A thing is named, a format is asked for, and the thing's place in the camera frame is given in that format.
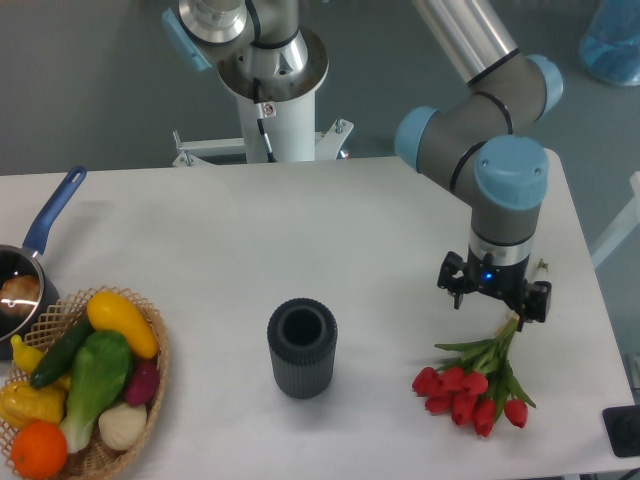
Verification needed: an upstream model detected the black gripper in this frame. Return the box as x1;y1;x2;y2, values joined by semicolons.
437;238;552;332

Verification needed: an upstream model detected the red tulip bouquet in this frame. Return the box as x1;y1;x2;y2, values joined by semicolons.
411;315;536;438

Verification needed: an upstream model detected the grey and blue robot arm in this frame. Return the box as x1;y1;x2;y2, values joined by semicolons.
162;1;563;323

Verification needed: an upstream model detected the grey box at edge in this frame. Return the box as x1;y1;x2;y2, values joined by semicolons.
625;353;640;392

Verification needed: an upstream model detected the black device at edge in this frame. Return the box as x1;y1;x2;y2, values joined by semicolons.
602;405;640;458

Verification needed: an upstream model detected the dark grey ribbed vase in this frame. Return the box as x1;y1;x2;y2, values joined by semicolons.
267;298;338;399

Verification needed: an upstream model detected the blue plastic bag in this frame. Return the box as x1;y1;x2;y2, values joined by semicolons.
578;0;639;87

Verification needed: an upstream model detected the purple sweet potato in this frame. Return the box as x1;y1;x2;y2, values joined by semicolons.
123;360;160;406

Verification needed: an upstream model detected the yellow squash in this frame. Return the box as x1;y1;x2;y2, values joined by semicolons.
86;291;159;360

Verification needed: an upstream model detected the white garlic bulb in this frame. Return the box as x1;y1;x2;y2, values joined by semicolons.
98;403;147;451

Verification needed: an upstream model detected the green leafy cabbage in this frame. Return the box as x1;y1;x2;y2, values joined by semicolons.
60;330;133;454

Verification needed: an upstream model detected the woven wicker basket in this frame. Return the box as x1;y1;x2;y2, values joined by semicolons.
23;286;170;479

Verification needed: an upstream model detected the dark green cucumber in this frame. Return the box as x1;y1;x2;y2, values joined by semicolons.
29;316;94;389

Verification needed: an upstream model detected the small yellow banana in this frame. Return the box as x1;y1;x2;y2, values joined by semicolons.
10;335;45;375

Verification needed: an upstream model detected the brown bread roll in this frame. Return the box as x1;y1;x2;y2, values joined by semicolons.
1;275;40;319

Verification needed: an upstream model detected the orange fruit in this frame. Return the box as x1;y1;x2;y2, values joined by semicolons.
10;421;68;479

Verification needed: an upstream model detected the yellow corn cob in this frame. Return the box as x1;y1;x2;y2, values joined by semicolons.
1;381;66;430

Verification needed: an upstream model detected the white frame bar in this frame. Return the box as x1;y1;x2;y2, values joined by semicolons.
590;171;639;269

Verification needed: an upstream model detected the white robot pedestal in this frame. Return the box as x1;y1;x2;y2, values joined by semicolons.
172;86;354;167

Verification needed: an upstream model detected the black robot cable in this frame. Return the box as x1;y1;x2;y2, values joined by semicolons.
251;77;278;164

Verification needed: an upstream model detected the blue handled saucepan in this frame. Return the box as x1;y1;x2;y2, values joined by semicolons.
1;166;87;361

